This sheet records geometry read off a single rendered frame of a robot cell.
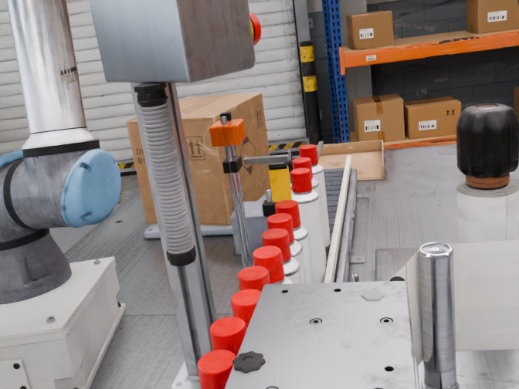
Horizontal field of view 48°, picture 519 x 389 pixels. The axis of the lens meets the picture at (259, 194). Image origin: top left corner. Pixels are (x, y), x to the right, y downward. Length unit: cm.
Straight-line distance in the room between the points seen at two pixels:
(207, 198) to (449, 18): 425
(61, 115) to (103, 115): 444
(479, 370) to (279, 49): 446
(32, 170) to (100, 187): 10
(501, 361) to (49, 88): 73
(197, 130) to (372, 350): 104
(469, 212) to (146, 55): 49
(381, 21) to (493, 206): 373
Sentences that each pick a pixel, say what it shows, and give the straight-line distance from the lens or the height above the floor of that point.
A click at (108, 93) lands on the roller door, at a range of 531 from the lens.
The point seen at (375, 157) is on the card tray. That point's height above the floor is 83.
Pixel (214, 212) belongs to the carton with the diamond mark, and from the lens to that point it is 141.
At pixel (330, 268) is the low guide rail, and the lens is 99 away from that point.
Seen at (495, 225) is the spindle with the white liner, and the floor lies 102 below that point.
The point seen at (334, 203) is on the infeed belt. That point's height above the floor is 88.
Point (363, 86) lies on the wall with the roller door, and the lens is 527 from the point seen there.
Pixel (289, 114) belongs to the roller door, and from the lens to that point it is 517.
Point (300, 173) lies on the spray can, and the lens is 93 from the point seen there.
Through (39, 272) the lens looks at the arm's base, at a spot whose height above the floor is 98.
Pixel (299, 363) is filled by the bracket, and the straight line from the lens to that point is 37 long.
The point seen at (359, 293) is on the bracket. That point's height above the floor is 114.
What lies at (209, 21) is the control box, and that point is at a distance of 61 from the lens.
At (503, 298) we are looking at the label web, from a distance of 75.
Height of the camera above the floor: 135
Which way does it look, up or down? 18 degrees down
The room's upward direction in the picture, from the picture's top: 8 degrees counter-clockwise
